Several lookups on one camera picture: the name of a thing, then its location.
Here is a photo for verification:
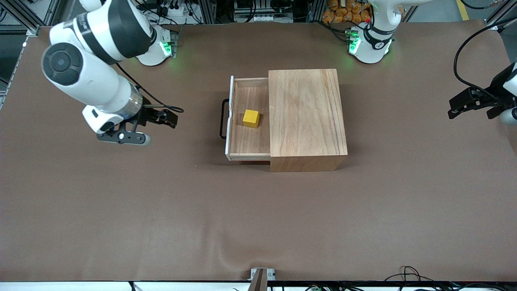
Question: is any wooden drawer with black handle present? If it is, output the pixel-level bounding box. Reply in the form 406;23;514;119
219;76;271;161

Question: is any yellow block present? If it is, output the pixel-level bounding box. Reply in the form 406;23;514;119
243;110;260;129

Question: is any brown table cover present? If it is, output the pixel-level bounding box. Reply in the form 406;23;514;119
0;18;517;282

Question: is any white power strip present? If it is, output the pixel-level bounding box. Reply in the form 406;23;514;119
235;14;294;23

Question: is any wooden cabinet box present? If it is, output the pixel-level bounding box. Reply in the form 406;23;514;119
269;69;349;173

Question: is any orange objects bag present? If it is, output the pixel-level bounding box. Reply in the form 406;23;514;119
322;0;373;23

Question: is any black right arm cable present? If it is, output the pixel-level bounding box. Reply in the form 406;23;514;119
116;63;185;114

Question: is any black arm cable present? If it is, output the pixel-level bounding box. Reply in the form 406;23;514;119
453;24;517;102
116;63;185;114

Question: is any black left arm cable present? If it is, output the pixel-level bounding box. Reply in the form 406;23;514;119
453;24;517;102

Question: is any aluminium frame profile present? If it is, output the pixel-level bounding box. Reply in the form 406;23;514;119
0;0;62;37
485;0;517;28

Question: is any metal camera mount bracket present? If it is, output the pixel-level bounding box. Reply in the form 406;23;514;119
250;268;276;291

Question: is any black loose cable bundle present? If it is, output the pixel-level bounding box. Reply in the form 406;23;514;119
384;266;517;291

